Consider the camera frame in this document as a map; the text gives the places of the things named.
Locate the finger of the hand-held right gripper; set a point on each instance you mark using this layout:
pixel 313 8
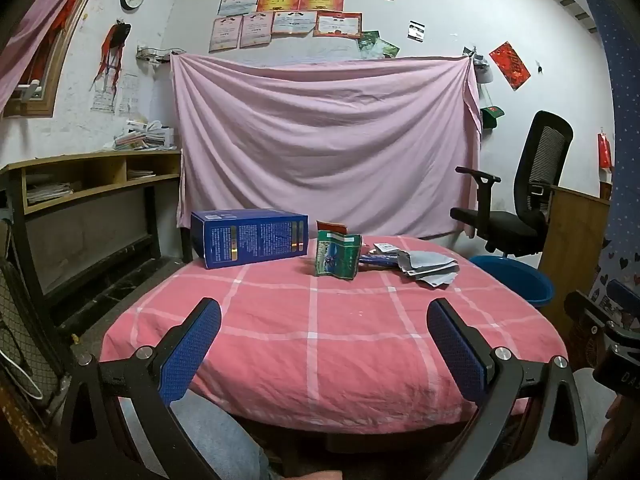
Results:
pixel 587 310
pixel 624 296

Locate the blue plastic bucket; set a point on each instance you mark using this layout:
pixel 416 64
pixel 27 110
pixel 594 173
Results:
pixel 520 280

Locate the red tassel ornament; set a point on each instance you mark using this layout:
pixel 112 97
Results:
pixel 112 45

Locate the black office chair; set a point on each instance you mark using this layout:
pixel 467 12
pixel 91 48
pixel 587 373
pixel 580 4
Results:
pixel 505 227

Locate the red hanging bag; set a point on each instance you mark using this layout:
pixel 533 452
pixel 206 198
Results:
pixel 604 150

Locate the blue sachet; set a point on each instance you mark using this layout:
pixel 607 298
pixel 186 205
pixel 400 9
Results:
pixel 380 259

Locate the blue cardboard box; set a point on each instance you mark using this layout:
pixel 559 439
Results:
pixel 250 240

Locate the paper wall notes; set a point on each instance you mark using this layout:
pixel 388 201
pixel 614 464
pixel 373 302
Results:
pixel 112 97

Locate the pink curtain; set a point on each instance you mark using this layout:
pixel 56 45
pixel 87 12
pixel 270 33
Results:
pixel 35 30

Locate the white hanging bag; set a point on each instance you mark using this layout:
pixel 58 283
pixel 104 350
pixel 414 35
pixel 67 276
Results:
pixel 482 71

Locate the pink hanging sheet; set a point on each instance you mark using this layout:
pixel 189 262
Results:
pixel 325 150

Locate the metal wall rack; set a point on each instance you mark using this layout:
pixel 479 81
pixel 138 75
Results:
pixel 155 54

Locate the group of wall certificates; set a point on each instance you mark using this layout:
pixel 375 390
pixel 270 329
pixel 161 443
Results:
pixel 290 0

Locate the grey foil sachet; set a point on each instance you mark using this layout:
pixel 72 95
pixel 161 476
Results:
pixel 441 280
pixel 425 260

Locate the person's left leg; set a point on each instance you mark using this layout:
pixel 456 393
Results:
pixel 230 445

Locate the pile of books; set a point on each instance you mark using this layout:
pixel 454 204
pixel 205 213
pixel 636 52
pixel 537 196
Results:
pixel 145 136

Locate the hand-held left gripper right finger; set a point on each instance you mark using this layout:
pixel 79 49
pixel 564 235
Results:
pixel 450 345

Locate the wooden shelf unit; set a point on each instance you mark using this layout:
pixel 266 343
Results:
pixel 75 158

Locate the wooden desk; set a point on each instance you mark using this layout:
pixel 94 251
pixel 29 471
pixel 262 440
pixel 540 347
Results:
pixel 575 240

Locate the red packet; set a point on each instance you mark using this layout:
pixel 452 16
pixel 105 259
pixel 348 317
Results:
pixel 330 226

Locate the person's right forearm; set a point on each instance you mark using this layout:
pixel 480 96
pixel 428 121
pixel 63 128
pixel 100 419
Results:
pixel 612 430

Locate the wooden window frame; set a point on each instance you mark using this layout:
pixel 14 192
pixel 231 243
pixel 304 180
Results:
pixel 47 107

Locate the white small packet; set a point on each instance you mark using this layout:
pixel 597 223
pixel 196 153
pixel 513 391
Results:
pixel 384 247

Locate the green foil packet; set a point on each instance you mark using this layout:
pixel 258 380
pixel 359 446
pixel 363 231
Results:
pixel 337 255

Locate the green landscape photo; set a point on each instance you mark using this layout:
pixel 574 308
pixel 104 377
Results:
pixel 390 50
pixel 369 42

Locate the wicker chair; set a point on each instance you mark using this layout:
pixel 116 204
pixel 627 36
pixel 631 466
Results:
pixel 20 340

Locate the green hat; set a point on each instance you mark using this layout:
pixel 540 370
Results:
pixel 491 116

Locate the stack of papers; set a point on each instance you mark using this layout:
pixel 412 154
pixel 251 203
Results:
pixel 141 174
pixel 47 192

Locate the pink checked tablecloth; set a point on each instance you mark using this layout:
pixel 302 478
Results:
pixel 310 340

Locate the small black white photo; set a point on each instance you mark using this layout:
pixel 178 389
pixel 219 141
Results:
pixel 416 30

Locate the brown container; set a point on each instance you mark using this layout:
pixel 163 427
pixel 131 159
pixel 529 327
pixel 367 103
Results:
pixel 605 190

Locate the blue starred cloth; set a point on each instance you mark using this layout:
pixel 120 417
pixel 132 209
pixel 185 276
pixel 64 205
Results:
pixel 622 85

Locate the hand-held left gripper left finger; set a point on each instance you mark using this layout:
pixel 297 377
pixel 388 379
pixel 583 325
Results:
pixel 192 355

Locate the red envelope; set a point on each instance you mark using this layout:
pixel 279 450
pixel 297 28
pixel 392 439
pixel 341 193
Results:
pixel 510 66

